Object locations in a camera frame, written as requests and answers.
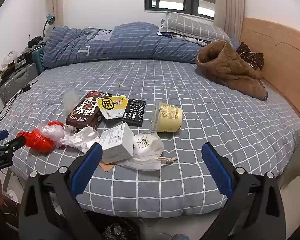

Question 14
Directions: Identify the clear plastic wrapper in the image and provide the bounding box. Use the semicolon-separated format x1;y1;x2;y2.
62;90;79;115

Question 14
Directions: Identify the pale yellow plastic cup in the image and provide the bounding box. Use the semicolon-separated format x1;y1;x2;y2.
151;100;183;133

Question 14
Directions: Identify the teal plastic crate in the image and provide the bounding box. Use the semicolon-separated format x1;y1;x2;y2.
31;45;45;73

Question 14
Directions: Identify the white plastic object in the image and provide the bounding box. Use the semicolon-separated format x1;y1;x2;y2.
1;50;19;68

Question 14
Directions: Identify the blue striped quilt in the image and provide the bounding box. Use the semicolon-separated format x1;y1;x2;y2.
43;22;238;68

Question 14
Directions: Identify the grey suitcase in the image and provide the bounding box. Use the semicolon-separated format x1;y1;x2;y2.
0;62;39;105

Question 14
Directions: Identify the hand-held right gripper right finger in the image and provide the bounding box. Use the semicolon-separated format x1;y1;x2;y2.
201;142;287;240

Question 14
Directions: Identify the clear plastic bag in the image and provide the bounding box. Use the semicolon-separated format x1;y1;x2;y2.
37;123;70;148

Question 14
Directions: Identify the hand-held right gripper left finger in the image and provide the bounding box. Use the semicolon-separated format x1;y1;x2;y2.
18;142;103;240

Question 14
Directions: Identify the grey checked bed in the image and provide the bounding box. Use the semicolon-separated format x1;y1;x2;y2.
0;59;300;218

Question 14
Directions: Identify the yellow and white snack packet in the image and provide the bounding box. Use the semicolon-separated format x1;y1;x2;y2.
98;94;129;120

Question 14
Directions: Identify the brown paper card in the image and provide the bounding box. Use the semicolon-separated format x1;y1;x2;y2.
99;161;115;172

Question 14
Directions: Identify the black packet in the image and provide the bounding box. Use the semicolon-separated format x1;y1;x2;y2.
121;99;147;128

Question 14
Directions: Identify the teal desk lamp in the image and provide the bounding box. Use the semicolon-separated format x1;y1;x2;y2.
43;14;55;39

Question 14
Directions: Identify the white drawstring pouch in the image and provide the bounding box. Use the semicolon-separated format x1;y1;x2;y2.
116;131;178;172

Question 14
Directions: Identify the grey checked pillow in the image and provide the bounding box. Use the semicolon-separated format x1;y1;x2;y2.
159;11;232;45

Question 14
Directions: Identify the brown fleece garment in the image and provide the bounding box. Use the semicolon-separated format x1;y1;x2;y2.
196;41;269;101

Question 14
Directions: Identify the wooden headboard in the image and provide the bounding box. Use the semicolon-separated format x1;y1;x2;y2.
239;17;300;130

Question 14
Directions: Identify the dark brown snack box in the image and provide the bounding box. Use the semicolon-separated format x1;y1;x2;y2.
65;91;112;132

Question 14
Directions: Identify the white tissue paper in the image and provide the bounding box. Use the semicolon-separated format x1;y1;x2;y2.
60;126;102;153

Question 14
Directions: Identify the small white cardboard box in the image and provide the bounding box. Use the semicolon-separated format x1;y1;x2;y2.
99;122;135;164

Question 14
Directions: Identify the dark patterned cloth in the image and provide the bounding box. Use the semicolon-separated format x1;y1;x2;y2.
236;42;265;71

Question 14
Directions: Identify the black cable with adapter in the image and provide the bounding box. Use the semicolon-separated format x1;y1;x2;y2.
0;80;38;126

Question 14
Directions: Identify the red plastic bag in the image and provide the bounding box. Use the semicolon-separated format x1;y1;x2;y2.
23;121;65;153

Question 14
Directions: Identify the black lined trash bin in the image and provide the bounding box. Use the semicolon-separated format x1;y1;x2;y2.
85;211;140;240

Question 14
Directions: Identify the beige curtain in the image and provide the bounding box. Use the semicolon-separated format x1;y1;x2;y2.
213;0;245;43
47;0;67;28

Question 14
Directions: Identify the cream furniture panel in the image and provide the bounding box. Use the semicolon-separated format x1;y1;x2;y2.
277;130;300;193

